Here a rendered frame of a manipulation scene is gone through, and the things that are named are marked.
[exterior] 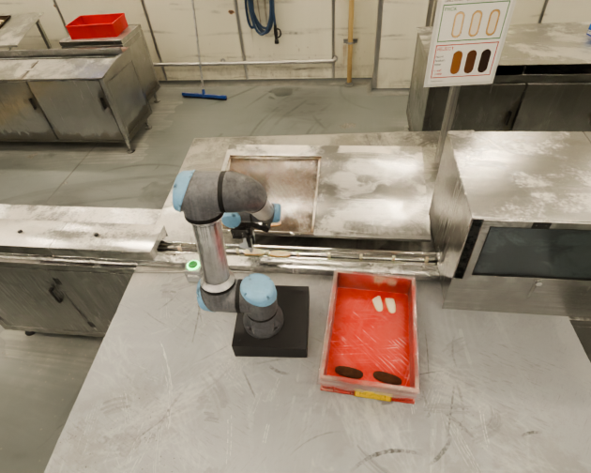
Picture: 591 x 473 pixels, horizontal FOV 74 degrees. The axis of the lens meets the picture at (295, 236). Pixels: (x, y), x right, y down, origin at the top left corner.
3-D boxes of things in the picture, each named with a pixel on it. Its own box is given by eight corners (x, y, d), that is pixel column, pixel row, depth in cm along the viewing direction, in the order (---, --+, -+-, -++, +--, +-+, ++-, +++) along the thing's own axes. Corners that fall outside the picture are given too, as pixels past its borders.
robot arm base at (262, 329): (284, 337, 144) (282, 324, 136) (243, 340, 143) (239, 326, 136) (282, 301, 154) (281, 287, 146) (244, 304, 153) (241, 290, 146)
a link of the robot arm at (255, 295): (276, 322, 137) (273, 300, 127) (237, 320, 138) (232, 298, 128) (280, 293, 145) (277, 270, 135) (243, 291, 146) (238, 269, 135)
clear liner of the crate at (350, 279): (316, 392, 135) (315, 380, 128) (332, 282, 168) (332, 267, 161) (417, 408, 129) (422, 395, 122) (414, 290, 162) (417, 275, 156)
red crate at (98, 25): (70, 39, 412) (65, 26, 403) (85, 28, 437) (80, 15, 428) (116, 37, 407) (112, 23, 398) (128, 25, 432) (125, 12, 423)
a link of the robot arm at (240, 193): (264, 166, 104) (281, 200, 153) (223, 166, 105) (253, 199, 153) (262, 210, 103) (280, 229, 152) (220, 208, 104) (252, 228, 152)
